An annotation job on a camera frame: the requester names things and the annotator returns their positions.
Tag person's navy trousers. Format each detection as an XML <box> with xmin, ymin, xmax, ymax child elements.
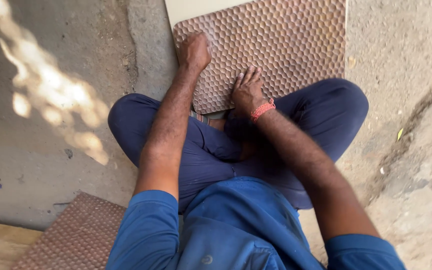
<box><xmin>107</xmin><ymin>78</ymin><xmax>370</xmax><ymax>215</ymax></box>

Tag brown dotted textured panel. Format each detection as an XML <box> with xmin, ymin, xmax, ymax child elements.
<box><xmin>11</xmin><ymin>192</ymin><xmax>127</xmax><ymax>270</ymax></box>

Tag person's left hand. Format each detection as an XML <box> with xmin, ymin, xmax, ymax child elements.
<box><xmin>177</xmin><ymin>32</ymin><xmax>213</xmax><ymax>73</ymax></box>

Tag grey striped sandal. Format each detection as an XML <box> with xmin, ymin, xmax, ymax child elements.
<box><xmin>190</xmin><ymin>110</ymin><xmax>229</xmax><ymax>127</ymax></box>

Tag person's right hand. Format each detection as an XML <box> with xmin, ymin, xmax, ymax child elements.
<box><xmin>232</xmin><ymin>65</ymin><xmax>274</xmax><ymax>118</ymax></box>

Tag brown honeycomb textured panel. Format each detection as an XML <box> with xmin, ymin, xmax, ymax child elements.
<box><xmin>173</xmin><ymin>0</ymin><xmax>347</xmax><ymax>115</ymax></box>

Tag red thread wristband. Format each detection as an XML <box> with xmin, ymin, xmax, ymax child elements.
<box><xmin>250</xmin><ymin>98</ymin><xmax>277</xmax><ymax>124</ymax></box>

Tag person's blue shirt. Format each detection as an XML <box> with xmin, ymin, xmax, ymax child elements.
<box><xmin>105</xmin><ymin>176</ymin><xmax>408</xmax><ymax>270</ymax></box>

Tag light wooden board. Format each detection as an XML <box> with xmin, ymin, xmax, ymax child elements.
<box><xmin>0</xmin><ymin>219</ymin><xmax>43</xmax><ymax>270</ymax></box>

